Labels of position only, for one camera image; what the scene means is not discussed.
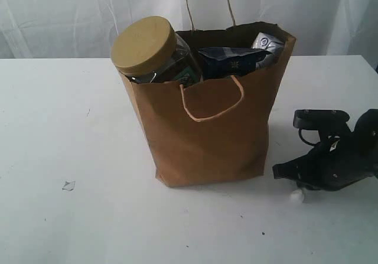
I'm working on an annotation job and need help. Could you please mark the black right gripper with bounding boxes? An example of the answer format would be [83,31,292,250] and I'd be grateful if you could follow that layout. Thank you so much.
[272,109,377,191]

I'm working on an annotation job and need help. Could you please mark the white marshmallow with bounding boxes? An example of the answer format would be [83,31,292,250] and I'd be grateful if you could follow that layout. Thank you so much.
[290,188,305,204]

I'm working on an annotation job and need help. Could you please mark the white printed snack pouch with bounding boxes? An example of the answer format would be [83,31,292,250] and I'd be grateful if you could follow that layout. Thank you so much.
[251,32,285,69]

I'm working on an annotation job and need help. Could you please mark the spaghetti packet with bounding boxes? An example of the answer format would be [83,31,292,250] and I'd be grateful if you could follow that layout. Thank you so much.
[198,47,271,80]

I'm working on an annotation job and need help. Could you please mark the clear nut jar gold lid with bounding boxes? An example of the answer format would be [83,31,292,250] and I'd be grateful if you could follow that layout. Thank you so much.
[110,16,202,87]

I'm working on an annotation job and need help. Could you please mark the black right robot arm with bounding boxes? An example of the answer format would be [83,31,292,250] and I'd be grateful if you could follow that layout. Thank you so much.
[272,109,377,191]

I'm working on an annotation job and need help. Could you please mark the brown paper shopping bag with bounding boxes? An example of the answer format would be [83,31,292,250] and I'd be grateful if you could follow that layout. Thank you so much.
[118,22,295,187]

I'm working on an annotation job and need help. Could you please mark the clear plastic scrap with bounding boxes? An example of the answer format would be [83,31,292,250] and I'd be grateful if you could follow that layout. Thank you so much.
[62,181,76,192]

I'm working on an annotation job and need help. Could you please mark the white backdrop curtain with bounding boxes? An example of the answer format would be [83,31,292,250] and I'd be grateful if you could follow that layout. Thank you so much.
[1,0,377,65]

